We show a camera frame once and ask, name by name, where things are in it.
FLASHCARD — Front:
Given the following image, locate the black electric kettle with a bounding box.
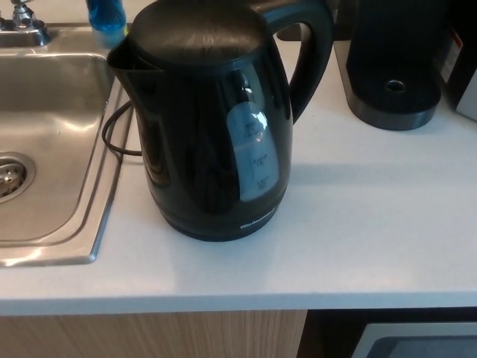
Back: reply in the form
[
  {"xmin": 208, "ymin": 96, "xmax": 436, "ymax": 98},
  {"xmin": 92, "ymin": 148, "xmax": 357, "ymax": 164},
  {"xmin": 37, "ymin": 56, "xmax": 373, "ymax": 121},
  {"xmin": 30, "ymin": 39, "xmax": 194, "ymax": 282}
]
[{"xmin": 107, "ymin": 0, "xmax": 335, "ymax": 239}]

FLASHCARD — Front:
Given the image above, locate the wooden cabinet door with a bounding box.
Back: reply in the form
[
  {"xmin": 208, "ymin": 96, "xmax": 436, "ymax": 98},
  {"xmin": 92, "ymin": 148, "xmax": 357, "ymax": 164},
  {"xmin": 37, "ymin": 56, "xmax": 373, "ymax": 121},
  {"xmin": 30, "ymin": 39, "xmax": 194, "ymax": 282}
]
[{"xmin": 0, "ymin": 309, "xmax": 309, "ymax": 358}]

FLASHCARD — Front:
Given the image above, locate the stainless steel sink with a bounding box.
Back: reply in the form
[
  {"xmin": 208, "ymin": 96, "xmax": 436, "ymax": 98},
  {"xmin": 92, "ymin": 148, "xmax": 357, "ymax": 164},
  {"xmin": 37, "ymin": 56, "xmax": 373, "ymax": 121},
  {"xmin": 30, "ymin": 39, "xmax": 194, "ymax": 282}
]
[{"xmin": 0, "ymin": 24, "xmax": 133, "ymax": 268}]

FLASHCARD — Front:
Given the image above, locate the black and steel appliance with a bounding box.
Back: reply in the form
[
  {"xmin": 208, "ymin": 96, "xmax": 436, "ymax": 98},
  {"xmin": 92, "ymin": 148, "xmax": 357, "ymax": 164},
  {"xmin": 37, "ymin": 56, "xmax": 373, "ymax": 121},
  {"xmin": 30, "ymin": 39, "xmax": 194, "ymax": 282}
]
[{"xmin": 333, "ymin": 0, "xmax": 443, "ymax": 131}]

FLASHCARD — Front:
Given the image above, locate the blue dish soap bottle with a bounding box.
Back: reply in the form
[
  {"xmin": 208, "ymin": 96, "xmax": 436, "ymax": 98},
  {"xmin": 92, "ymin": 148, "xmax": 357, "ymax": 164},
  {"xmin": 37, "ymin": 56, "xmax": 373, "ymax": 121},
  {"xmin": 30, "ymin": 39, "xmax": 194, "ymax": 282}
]
[{"xmin": 86, "ymin": 0, "xmax": 130, "ymax": 48}]

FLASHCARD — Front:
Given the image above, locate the metal sink drain strainer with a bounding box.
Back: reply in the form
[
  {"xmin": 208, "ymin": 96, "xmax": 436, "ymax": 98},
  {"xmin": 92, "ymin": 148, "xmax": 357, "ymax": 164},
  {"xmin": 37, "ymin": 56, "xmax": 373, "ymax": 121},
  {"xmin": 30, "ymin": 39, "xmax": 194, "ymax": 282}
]
[{"xmin": 0, "ymin": 151, "xmax": 37, "ymax": 204}]

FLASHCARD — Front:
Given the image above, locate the black appliance with red label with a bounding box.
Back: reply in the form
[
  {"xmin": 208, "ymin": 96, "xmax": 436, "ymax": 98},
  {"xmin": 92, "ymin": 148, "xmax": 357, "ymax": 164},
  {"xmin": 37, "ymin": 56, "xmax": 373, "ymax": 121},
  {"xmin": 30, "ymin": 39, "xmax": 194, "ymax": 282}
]
[{"xmin": 443, "ymin": 14, "xmax": 477, "ymax": 122}]

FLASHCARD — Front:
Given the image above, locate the chrome faucet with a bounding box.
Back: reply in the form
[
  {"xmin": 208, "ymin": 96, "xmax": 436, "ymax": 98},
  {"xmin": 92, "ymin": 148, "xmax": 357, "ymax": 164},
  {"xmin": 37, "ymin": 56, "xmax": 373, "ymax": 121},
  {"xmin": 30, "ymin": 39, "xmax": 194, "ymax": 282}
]
[{"xmin": 0, "ymin": 0, "xmax": 51, "ymax": 48}]

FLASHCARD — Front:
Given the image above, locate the black power cord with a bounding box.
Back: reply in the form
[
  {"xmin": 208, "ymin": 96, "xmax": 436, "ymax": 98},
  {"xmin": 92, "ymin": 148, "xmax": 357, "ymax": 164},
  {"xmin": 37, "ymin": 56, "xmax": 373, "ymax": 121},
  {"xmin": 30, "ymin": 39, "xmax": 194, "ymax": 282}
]
[{"xmin": 101, "ymin": 99, "xmax": 145, "ymax": 157}]

